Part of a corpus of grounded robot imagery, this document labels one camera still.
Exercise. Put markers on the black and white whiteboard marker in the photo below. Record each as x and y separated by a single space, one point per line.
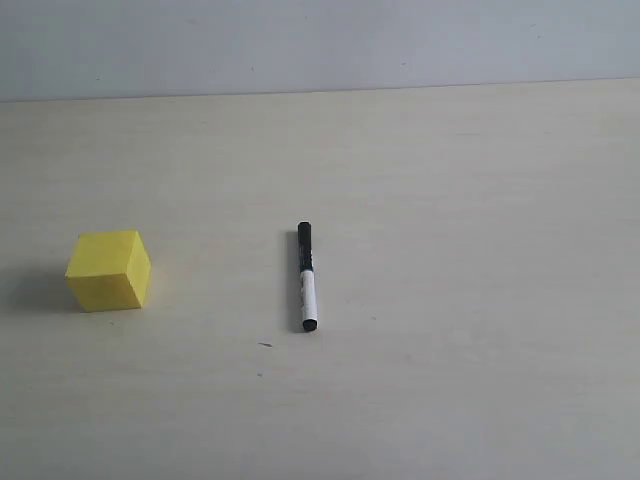
309 308

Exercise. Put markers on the yellow foam cube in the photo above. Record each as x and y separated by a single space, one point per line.
109 271

